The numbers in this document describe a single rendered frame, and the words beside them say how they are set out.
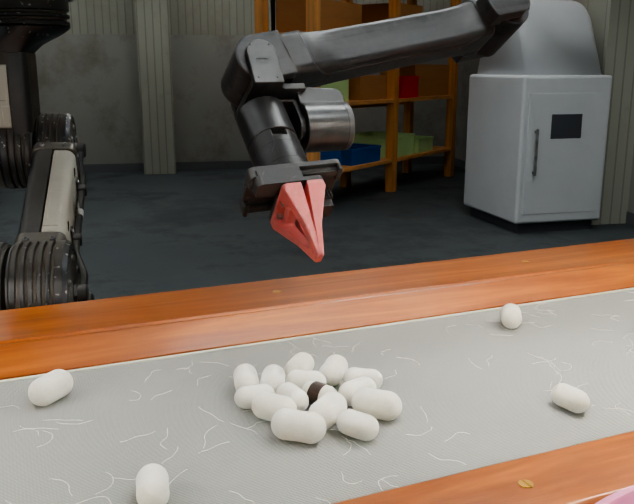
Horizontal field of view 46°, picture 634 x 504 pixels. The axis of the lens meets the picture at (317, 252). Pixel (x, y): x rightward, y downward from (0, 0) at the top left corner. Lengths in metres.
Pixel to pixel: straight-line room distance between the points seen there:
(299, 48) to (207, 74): 6.73
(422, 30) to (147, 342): 0.54
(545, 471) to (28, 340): 0.43
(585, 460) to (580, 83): 4.40
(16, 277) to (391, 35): 0.52
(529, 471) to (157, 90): 6.99
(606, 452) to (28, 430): 0.39
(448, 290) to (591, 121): 4.12
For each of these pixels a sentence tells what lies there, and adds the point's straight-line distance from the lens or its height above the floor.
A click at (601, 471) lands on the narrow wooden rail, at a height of 0.77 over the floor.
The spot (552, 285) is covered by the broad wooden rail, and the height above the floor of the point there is 0.75.
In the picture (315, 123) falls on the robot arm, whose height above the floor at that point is 0.93.
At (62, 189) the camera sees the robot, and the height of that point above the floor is 0.84.
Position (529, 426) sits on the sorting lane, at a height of 0.74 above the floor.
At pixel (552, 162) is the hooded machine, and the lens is 4.77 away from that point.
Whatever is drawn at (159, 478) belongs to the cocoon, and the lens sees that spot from 0.46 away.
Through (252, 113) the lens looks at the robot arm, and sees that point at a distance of 0.83.
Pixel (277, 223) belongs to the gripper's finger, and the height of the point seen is 0.83.
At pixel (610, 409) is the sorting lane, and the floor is 0.74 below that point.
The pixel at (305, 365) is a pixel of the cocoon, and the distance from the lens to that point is 0.61.
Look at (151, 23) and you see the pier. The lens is 7.36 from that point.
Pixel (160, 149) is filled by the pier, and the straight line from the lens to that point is 7.38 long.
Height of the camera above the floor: 0.99
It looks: 14 degrees down
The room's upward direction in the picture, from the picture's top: straight up
